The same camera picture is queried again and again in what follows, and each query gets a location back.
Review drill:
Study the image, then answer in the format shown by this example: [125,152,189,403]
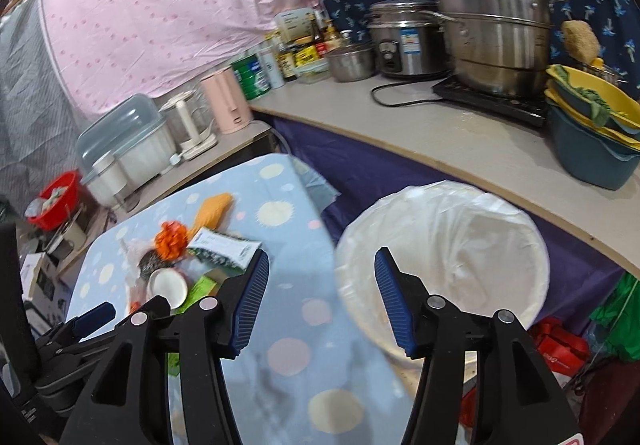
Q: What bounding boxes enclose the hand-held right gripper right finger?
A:
[374,246,583,445]

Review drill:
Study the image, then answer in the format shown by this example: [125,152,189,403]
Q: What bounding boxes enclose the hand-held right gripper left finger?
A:
[59,249,271,445]

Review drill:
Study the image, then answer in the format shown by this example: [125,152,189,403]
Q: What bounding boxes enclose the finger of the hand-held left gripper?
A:
[34,344,108,415]
[34,301,117,362]

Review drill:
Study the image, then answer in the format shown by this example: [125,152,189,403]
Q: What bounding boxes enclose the green packet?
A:
[175,275,222,314]

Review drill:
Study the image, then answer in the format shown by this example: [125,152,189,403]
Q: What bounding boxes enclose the clear plastic bag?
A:
[120,240,157,317]

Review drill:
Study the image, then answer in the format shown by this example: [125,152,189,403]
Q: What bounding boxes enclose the green white snack wrapper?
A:
[187,227,263,274]

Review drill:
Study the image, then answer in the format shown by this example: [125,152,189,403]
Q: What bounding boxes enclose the trash bin with white bag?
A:
[332,180,551,408]

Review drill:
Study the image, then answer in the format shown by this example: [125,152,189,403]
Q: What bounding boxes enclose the orange wrapper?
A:
[154,221,190,261]

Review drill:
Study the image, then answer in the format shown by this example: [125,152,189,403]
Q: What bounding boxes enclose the cardboard box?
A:
[20,251,70,317]

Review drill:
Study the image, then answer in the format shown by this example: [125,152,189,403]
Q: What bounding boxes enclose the steel wool scourer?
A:
[137,250,168,276]

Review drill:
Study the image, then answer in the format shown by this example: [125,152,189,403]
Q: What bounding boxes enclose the blue polka dot tablecloth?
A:
[65,152,417,445]

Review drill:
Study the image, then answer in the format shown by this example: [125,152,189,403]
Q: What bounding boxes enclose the orange cleaning cloth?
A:
[192,192,235,231]

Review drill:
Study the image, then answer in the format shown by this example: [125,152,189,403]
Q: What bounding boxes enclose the red plastic basket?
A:
[26,170,84,232]

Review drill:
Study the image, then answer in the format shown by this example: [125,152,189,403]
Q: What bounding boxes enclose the purple counter skirt cloth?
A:
[272,118,627,341]

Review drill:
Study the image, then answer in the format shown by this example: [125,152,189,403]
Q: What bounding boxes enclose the red shopping bag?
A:
[460,317,592,428]

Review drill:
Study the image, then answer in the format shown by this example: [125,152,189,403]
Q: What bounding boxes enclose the clear plastic storage box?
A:
[76,94,176,177]

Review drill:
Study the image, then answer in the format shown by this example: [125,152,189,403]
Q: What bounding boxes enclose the white glass kettle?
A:
[160,90,219,162]

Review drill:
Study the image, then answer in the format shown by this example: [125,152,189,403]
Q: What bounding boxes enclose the pink electric kettle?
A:
[200,66,253,135]

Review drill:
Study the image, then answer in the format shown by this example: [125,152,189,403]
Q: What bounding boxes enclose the grey quilted cloth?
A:
[0,0,96,208]

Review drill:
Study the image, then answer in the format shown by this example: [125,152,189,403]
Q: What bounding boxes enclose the green and white can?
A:
[231,52,272,101]

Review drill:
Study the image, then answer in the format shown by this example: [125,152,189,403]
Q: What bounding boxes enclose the black induction cooker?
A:
[432,75,551,128]

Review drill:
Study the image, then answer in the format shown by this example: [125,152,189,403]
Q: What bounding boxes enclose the green plastic bag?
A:
[590,272,640,362]

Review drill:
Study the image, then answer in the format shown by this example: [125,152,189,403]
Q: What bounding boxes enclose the white plastic bottle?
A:
[257,45,286,89]

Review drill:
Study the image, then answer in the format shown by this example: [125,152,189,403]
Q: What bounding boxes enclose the clear glass container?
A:
[297,60,332,85]

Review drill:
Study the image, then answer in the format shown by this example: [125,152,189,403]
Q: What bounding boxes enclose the large blue plastic basin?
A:
[546,102,640,191]

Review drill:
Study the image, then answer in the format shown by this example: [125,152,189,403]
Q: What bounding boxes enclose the small steel bowl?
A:
[326,44,376,82]

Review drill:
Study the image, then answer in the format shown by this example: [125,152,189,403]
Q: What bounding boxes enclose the yellow label jar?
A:
[292,38,329,71]

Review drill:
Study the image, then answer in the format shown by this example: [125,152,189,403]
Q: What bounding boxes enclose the steel rice cooker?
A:
[366,0,451,79]

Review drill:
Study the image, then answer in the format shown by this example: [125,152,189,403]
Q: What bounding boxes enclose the white carton box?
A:
[276,9,317,46]

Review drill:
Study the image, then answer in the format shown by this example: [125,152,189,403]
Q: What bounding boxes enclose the yellow plastic colander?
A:
[543,90,640,152]
[545,64,640,122]

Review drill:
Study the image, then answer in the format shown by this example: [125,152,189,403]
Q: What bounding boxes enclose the green vegetable leaves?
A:
[554,65,612,127]

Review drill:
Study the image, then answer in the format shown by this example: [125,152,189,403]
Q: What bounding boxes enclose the large steel steamer pot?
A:
[420,0,572,98]

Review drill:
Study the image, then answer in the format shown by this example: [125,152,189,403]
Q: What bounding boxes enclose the pink dotted sheet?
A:
[39,0,332,115]

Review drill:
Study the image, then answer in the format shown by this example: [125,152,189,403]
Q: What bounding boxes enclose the beige loofah sponge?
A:
[560,20,602,64]

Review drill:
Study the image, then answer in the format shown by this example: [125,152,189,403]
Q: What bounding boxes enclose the black power cable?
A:
[370,80,442,109]

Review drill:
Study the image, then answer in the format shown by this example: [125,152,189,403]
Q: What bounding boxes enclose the wire basket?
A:
[565,52,632,82]

